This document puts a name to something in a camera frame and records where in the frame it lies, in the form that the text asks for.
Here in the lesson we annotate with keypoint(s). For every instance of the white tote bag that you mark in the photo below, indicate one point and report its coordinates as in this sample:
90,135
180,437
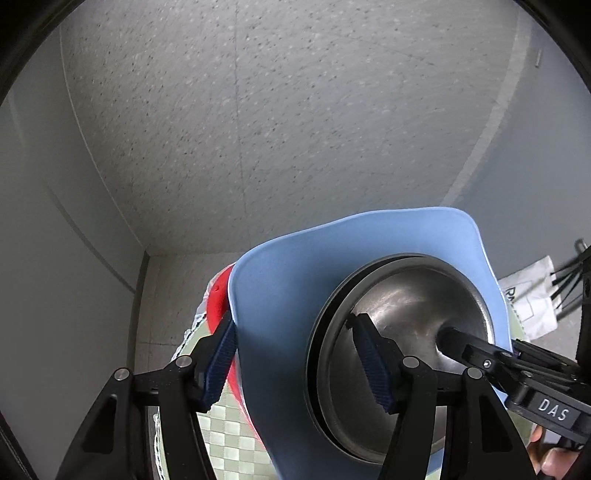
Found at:
531,295

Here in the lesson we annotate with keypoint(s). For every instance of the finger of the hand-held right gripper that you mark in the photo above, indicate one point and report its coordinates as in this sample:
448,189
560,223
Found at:
542,357
471,350

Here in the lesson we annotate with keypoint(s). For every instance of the person's right hand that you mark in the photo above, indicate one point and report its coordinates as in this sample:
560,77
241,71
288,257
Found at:
551,454

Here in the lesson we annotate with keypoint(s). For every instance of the red plastic basin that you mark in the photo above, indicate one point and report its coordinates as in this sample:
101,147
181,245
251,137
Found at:
217,304

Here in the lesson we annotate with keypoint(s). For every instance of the blue plastic basin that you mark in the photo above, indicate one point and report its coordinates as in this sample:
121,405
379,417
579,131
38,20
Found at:
286,300

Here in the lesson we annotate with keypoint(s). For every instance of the green checked table mat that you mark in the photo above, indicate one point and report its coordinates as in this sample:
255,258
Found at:
226,443

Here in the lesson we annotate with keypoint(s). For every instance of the large steel bowl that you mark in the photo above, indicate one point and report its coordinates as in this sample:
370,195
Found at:
312,364

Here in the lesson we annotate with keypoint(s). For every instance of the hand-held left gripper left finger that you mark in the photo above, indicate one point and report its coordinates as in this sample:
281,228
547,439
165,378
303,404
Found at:
219,364

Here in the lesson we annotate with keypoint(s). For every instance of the grey door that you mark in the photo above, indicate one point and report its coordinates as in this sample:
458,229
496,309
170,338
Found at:
554,161

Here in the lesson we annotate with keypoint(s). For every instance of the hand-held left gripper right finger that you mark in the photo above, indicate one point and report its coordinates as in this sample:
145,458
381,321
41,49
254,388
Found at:
374,364

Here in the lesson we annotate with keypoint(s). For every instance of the small steel bowl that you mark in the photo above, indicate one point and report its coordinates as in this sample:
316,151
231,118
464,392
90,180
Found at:
406,300

